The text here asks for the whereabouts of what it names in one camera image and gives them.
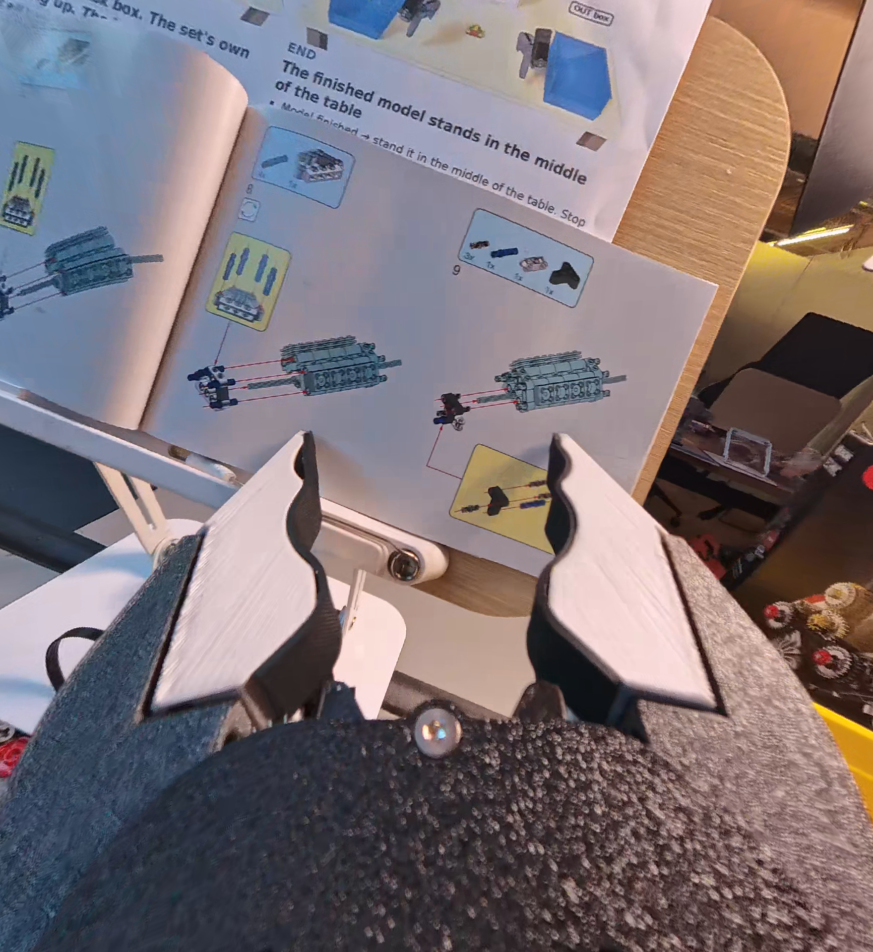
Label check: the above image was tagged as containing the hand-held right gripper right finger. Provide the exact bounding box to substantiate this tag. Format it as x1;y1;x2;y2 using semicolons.
526;433;722;728

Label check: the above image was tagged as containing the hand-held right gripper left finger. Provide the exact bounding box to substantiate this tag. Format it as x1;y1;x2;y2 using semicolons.
146;430;344;728

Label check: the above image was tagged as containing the building instruction booklet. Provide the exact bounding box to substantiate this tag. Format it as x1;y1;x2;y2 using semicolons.
0;30;720;577

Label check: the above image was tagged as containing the grey desk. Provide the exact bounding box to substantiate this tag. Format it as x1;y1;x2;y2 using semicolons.
0;532;542;819

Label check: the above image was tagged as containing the printed task sheet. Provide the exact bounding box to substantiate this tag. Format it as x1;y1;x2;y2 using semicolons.
0;0;716;242

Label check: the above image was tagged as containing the black toy set box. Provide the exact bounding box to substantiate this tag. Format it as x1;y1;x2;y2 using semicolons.
734;431;873;752

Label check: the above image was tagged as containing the wooden stand board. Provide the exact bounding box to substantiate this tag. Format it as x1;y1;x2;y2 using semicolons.
407;15;791;620

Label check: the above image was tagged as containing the white light panel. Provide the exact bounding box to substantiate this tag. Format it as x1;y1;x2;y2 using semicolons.
792;0;873;239

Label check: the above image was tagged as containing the black motor cable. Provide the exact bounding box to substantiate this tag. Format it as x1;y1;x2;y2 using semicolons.
44;627;104;691

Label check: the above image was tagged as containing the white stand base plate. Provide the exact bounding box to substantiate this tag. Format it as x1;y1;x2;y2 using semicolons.
0;519;408;737

